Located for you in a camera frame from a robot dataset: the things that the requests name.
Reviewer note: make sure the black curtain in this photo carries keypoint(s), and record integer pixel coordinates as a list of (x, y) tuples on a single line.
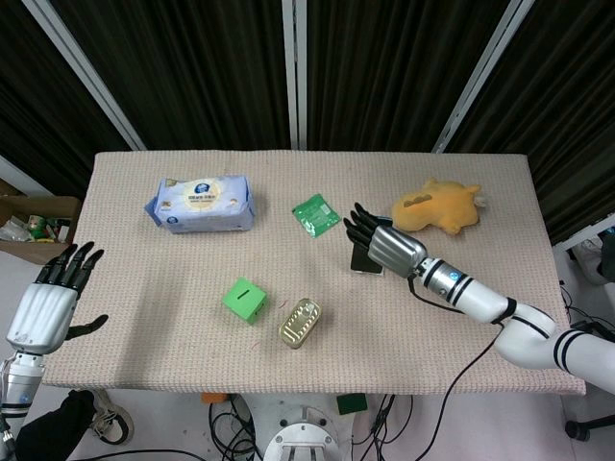
[(38, 105), (384, 72), (192, 72), (567, 120)]

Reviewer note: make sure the white frame post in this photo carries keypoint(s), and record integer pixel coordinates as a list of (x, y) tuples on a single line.
[(295, 72), (86, 72), (480, 72)]

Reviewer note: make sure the green cube box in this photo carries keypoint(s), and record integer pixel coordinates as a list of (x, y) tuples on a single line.
[(244, 300)]

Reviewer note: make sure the black tripod foot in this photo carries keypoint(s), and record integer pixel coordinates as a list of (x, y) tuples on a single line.
[(583, 427)]

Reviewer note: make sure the white sneaker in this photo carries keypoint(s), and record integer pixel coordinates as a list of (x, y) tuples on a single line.
[(110, 418)]

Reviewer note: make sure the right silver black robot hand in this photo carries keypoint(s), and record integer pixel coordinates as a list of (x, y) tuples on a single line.
[(394, 249)]

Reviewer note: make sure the green block under table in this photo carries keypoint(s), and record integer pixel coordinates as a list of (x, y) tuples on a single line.
[(351, 404)]

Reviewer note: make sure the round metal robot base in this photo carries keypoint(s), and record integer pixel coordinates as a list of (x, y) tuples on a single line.
[(305, 432)]

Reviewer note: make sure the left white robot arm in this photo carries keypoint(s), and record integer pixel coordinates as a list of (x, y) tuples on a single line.
[(19, 384)]

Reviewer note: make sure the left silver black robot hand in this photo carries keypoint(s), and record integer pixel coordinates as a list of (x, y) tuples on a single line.
[(41, 312)]

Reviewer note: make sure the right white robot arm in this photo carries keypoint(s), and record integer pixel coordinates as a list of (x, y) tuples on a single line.
[(480, 298)]

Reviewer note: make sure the gold tin can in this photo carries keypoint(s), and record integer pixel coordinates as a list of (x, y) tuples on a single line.
[(300, 324)]

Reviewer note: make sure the blue tissue pack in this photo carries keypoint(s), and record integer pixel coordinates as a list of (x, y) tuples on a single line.
[(202, 204)]

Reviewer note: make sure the orange block under table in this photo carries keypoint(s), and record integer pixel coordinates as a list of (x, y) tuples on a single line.
[(213, 397)]

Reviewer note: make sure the black trouser leg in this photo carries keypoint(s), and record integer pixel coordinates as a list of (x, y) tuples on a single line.
[(57, 427)]

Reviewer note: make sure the white bag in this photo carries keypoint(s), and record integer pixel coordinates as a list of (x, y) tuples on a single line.
[(588, 252)]

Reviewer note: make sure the yellow plush toy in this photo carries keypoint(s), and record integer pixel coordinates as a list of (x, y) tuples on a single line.
[(437, 209)]

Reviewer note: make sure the cardboard box with clutter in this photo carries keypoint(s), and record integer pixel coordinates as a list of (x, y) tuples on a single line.
[(33, 225)]

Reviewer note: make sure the green foil sachet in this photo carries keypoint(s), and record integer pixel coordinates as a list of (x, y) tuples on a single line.
[(315, 214)]

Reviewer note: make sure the pink woven tablecloth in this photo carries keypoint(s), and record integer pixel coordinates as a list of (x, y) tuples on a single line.
[(192, 264)]

